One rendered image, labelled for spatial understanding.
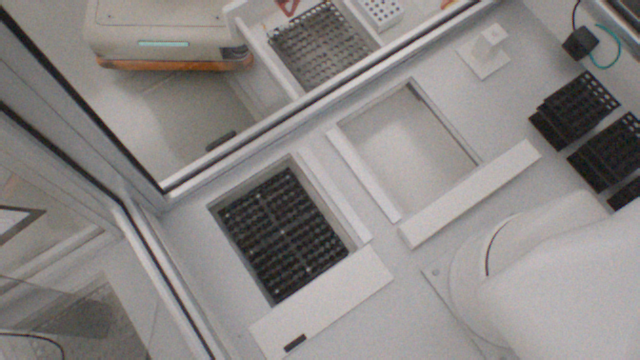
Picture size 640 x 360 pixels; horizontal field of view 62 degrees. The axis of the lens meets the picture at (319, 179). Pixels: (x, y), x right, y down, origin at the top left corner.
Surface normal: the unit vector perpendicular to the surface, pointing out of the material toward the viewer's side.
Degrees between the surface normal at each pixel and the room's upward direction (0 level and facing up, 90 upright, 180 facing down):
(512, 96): 0
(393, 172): 0
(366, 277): 0
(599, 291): 10
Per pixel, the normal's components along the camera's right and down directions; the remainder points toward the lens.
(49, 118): 0.57, 0.78
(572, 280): -0.14, -0.22
